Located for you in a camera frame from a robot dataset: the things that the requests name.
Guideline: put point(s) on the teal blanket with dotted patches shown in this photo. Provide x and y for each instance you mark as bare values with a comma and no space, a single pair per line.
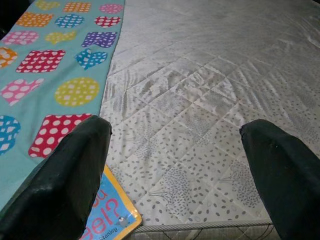
37,105

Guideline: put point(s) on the grey quilted mattress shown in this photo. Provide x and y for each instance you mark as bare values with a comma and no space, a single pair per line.
200,87

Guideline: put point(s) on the colourful children's board book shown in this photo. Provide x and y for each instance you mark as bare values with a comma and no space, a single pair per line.
112,205

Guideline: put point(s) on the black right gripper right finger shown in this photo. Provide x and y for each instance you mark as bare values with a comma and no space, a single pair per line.
287,180

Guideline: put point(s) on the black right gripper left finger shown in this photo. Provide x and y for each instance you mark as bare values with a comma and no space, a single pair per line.
57,190

